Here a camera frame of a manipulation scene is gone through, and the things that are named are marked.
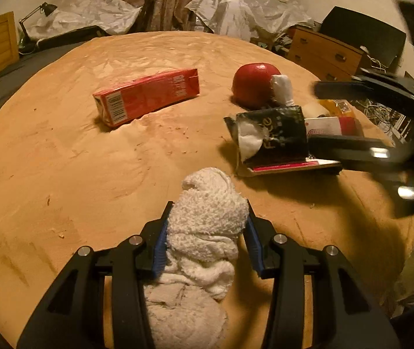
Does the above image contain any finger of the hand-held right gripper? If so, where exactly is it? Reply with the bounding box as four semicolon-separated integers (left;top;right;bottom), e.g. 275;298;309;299
314;75;414;105
306;136;412;183

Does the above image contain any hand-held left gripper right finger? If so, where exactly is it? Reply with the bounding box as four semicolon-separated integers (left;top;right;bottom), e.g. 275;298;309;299
245;201;400;349

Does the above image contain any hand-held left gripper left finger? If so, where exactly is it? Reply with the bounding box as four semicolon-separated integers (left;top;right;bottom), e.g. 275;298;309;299
17;201;174;349

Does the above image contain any white red box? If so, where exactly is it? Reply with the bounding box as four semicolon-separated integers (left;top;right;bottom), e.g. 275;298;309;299
236;115;365;178

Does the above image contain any white terry towel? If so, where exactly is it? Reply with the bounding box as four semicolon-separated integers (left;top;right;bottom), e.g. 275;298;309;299
143;167;250;349

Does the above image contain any black tissue packet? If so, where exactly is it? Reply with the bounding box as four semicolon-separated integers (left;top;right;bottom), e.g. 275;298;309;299
224;105;310;170

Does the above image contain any red cardboard carton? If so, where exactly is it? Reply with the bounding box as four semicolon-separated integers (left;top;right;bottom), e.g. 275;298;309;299
93;68;201;129

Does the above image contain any yellow plastic wrapper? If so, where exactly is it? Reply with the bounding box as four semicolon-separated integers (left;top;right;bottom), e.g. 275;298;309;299
318;97;358;117

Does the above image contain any wooden dresser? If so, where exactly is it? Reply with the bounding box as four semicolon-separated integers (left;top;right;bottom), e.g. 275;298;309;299
289;25;370;81

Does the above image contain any black television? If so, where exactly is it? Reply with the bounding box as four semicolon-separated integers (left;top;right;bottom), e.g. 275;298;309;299
318;6;407;78

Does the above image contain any red apple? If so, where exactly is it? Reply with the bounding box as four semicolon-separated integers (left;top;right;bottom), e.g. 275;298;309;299
231;63;282;108

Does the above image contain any white plastic cover sheet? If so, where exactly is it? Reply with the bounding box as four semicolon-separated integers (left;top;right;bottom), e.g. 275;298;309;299
34;0;143;41
185;0;316;43

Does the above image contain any black desk lamp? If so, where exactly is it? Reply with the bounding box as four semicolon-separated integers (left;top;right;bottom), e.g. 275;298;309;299
18;2;58;45

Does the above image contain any tangle of white cables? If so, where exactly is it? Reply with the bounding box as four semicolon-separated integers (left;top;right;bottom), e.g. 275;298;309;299
363;97;412;143

